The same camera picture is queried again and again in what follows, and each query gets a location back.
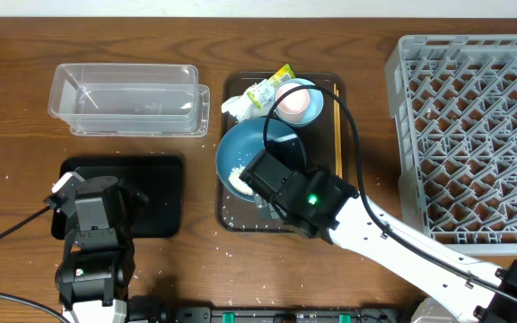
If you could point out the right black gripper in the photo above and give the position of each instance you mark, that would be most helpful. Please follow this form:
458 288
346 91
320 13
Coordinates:
314 175

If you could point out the wooden chopstick left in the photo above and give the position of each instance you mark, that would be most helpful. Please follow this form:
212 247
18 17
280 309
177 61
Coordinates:
335 130

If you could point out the black plastic tray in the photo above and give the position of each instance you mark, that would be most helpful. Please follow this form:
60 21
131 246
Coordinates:
158 177

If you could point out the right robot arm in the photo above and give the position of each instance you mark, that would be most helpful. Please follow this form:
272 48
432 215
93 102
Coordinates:
470 289

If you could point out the dark blue plate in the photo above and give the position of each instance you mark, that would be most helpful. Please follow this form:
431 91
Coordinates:
242 142

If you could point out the wooden chopstick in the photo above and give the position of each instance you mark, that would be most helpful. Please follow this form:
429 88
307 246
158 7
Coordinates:
339 143
335 130

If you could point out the brown serving tray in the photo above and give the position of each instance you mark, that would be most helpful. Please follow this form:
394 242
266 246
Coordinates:
324 142

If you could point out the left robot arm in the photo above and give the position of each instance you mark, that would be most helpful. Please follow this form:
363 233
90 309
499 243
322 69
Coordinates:
98 258

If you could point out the clear plastic bin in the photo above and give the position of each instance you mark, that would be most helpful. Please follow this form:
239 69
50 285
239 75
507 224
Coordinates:
73 83

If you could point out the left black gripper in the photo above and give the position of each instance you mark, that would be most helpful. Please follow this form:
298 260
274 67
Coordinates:
131 196

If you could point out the grey dishwasher rack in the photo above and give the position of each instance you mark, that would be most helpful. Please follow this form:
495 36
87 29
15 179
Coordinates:
453 99

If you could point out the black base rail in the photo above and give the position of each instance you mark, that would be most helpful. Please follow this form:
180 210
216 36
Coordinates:
148 308

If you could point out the pink white cup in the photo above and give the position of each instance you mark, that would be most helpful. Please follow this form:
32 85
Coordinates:
293 107

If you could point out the light blue small bowl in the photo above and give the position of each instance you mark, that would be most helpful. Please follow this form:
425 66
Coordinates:
311 113

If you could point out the wooden chopstick right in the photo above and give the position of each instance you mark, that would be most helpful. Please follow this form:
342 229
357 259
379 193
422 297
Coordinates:
339 143

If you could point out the crumpled white green wrapper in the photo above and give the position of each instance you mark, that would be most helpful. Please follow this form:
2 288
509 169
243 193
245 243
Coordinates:
259 98

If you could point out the pile of white rice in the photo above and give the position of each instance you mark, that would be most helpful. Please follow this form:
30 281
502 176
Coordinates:
239 185

